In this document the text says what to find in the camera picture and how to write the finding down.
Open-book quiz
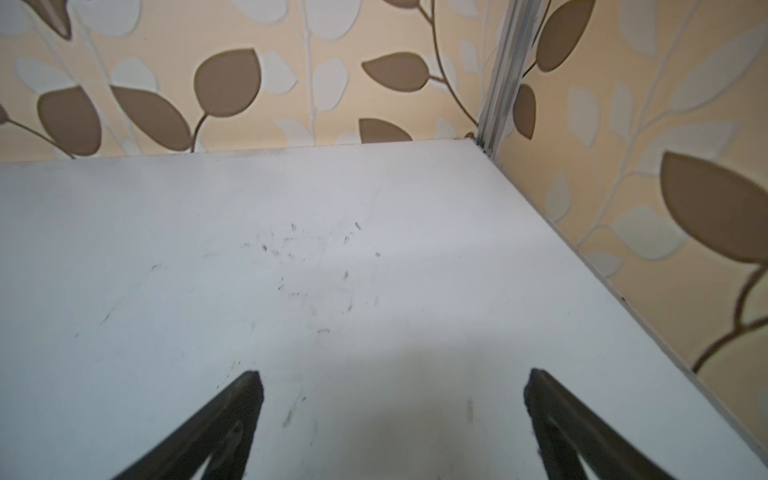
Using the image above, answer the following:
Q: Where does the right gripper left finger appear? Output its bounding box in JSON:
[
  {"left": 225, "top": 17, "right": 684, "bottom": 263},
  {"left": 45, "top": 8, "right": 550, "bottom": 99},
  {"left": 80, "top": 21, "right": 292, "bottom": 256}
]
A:
[{"left": 116, "top": 370, "right": 264, "bottom": 480}]

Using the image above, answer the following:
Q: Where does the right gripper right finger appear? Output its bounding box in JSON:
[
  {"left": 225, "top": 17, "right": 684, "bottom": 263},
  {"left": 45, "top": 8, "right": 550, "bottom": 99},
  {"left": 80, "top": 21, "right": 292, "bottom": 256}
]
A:
[{"left": 524, "top": 369, "right": 673, "bottom": 480}]

